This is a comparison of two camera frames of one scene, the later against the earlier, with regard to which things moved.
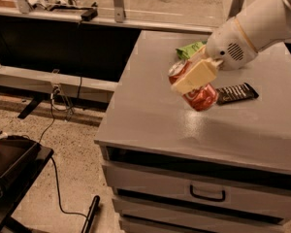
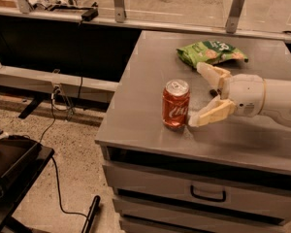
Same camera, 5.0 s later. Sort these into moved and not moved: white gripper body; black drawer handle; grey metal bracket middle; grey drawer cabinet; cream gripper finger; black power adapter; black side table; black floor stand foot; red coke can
Moved: cream gripper finger; white gripper body; red coke can
Not moved: black drawer handle; black side table; grey drawer cabinet; black floor stand foot; black power adapter; grey metal bracket middle
